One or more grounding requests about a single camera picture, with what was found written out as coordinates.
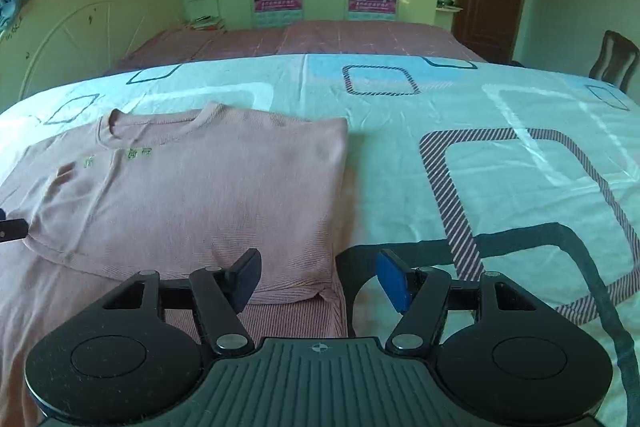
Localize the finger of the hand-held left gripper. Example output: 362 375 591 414
0 218 29 242

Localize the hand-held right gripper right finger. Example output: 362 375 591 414
376 249 539 358

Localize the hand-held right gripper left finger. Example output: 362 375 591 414
102 249 263 356

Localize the pink knit shirt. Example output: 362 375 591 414
0 103 351 427

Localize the patterned light bed sheet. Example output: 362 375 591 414
0 53 640 427

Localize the cream round headboard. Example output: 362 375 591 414
0 0 187 114

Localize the pink checked bedspread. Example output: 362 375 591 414
102 19 488 76

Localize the stack of books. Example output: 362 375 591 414
186 14 229 32

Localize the dark wooden chair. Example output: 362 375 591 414
589 30 640 88

